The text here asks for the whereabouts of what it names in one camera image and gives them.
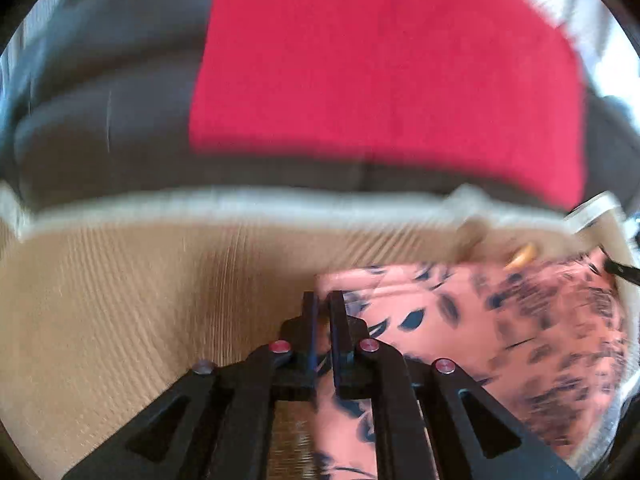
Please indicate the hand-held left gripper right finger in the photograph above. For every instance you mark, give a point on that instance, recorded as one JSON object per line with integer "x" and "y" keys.
{"x": 334, "y": 332}

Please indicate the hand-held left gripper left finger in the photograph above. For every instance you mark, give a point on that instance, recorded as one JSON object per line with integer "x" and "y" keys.
{"x": 311, "y": 332}

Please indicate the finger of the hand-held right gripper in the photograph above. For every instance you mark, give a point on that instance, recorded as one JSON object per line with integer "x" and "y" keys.
{"x": 625, "y": 271}

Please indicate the orange floral garment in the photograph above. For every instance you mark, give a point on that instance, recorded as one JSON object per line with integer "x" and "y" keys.
{"x": 475, "y": 335}

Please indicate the woven rattan seat mat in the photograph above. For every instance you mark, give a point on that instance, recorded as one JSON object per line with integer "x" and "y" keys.
{"x": 125, "y": 285}

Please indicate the red towel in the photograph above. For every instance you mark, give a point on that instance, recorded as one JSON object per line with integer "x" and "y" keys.
{"x": 375, "y": 60}

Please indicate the dark brown leather sofa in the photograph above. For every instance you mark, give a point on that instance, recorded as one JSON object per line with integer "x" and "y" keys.
{"x": 100, "y": 110}

